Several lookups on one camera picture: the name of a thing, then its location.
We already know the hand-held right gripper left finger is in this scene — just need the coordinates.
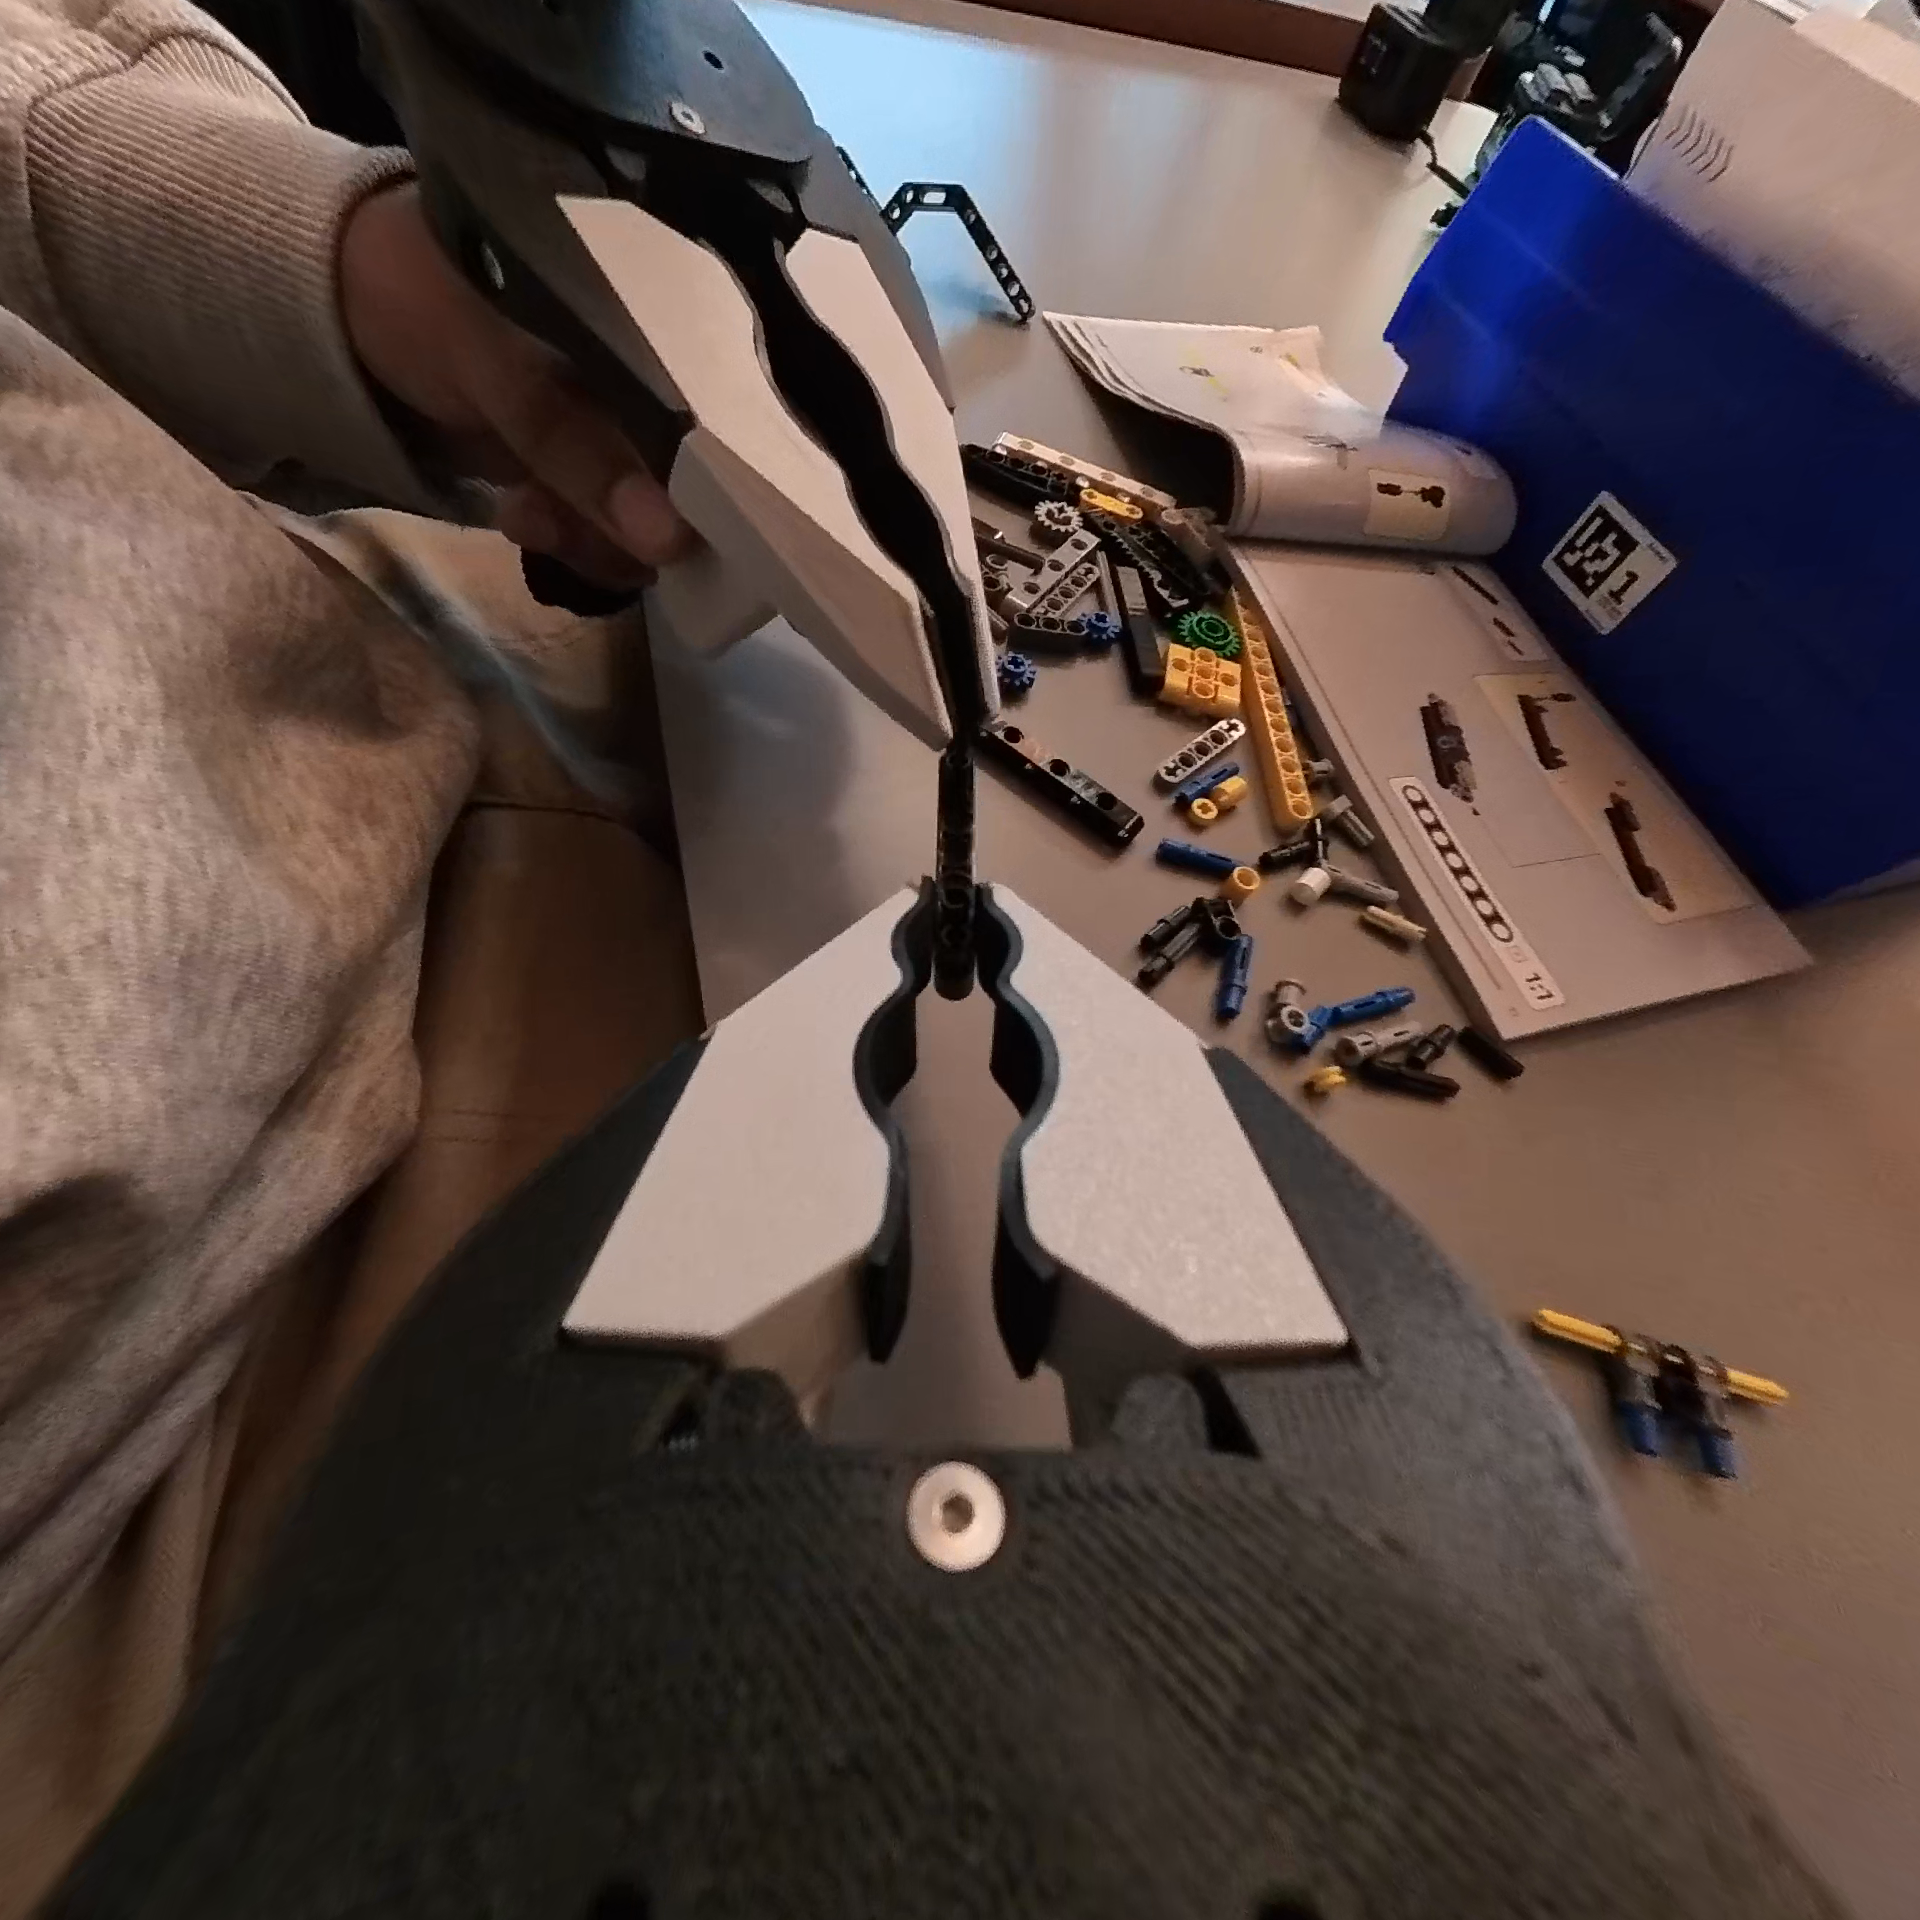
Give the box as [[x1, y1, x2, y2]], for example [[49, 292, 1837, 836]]
[[563, 881, 922, 1433]]

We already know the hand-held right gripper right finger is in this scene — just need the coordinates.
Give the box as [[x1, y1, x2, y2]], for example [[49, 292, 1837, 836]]
[[979, 881, 1349, 1433]]

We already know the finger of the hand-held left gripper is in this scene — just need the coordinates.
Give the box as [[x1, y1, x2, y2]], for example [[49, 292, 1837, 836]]
[[777, 229, 1004, 710], [556, 176, 987, 747]]

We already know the thin black lego beam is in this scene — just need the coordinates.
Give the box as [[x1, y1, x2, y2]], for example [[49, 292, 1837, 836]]
[[929, 681, 1004, 1003]]

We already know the person's left forearm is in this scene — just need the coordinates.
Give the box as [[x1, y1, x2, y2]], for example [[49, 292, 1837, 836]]
[[0, 0, 426, 505]]

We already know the long black lego beam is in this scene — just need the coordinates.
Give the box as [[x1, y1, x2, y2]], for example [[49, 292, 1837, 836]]
[[976, 719, 1145, 855]]

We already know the pile of small lego pieces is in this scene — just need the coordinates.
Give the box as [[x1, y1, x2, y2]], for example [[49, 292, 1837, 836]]
[[961, 432, 1525, 1104]]

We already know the long yellow lego beam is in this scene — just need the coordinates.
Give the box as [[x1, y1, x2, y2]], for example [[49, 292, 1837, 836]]
[[1231, 592, 1338, 835]]

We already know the yellow axle lego assembly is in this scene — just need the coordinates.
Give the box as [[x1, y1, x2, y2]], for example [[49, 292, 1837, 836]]
[[1530, 1308, 1789, 1479]]

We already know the person's left hand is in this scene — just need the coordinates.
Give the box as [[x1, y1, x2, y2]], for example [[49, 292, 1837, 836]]
[[352, 188, 700, 568]]

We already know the flat open instruction booklet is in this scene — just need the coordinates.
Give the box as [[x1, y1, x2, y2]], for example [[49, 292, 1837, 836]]
[[1223, 539, 1817, 1045]]

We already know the black device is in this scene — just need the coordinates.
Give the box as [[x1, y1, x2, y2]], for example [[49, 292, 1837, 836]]
[[1339, 0, 1480, 143]]

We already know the person's grey hoodie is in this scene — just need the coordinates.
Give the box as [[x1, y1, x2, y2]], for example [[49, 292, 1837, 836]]
[[0, 299, 490, 1667]]

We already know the dark equipment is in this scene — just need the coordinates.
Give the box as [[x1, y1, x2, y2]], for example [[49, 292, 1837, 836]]
[[1476, 0, 1685, 166]]

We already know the blue storage bin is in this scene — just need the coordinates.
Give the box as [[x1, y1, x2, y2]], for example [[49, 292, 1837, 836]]
[[1380, 117, 1920, 915]]

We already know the white cardboard box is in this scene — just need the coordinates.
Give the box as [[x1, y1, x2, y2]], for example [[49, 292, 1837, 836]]
[[1628, 0, 1920, 288]]

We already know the black angled lego frame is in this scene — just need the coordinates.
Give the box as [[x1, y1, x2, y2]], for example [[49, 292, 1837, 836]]
[[877, 180, 1040, 324]]

